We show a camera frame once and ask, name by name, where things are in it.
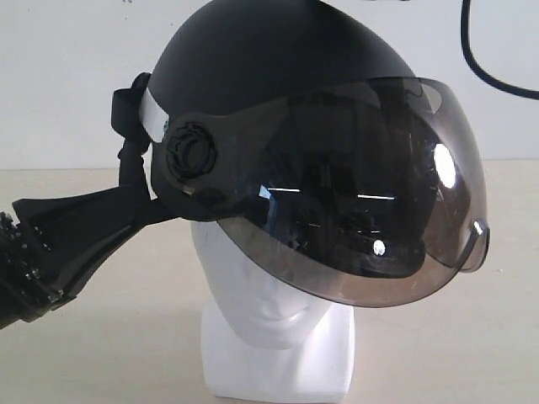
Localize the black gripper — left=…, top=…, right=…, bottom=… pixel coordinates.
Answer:
left=1, top=186, right=176, bottom=328

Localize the black helmet with tinted visor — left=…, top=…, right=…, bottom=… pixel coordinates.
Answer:
left=111, top=1, right=490, bottom=307

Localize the white mannequin head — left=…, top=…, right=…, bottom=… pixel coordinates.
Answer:
left=190, top=222, right=355, bottom=403

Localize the black cable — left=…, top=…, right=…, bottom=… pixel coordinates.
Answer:
left=460, top=0, right=539, bottom=101

